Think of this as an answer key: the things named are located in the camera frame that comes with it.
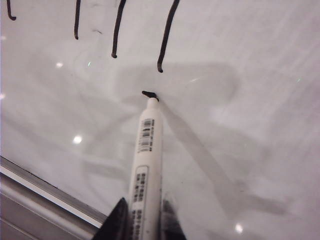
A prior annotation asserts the aluminium whiteboard tray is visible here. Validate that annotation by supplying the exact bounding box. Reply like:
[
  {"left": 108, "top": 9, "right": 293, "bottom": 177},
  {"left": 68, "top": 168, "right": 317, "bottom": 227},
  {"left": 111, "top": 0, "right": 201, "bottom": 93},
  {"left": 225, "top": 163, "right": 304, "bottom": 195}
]
[{"left": 0, "top": 155, "right": 109, "bottom": 240}]

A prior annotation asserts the white marker with black cap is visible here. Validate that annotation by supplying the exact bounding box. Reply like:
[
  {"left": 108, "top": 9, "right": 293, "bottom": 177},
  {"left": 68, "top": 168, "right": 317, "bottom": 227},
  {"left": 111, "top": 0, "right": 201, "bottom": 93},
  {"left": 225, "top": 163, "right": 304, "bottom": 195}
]
[{"left": 126, "top": 95, "right": 166, "bottom": 240}]

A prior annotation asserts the white glossy whiteboard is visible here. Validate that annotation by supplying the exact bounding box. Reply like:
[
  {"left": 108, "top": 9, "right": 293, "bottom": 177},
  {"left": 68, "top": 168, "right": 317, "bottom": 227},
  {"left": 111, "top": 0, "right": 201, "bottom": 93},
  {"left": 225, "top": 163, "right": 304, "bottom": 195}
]
[{"left": 0, "top": 0, "right": 320, "bottom": 240}]

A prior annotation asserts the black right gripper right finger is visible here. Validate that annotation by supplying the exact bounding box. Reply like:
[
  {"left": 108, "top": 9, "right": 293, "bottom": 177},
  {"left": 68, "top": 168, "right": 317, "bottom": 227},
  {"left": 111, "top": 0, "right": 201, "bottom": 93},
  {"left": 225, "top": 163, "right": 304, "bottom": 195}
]
[{"left": 159, "top": 192, "right": 188, "bottom": 240}]

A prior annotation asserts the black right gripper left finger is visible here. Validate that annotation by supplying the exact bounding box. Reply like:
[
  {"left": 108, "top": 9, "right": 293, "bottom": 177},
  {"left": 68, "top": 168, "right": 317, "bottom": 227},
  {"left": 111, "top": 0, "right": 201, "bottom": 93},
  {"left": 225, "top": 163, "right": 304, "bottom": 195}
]
[{"left": 93, "top": 196, "right": 132, "bottom": 240}]

